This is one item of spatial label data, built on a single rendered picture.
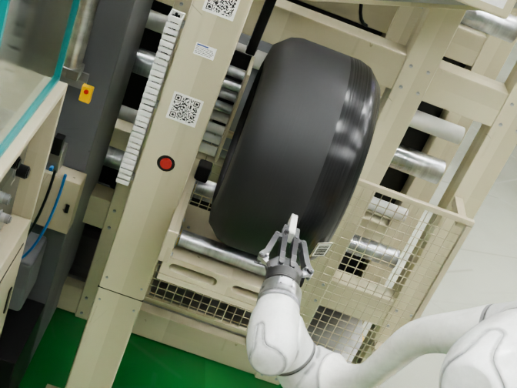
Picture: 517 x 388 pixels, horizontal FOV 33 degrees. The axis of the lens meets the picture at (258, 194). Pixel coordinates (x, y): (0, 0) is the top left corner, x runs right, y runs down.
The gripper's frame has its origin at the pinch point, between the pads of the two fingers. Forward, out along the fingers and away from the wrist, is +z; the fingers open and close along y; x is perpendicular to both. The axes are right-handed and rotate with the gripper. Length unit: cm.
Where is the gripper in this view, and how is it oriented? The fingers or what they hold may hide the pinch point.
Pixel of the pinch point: (291, 228)
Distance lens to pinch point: 201.8
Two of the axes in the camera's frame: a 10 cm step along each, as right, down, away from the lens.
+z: 1.4, -6.0, 7.9
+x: -3.2, 7.3, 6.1
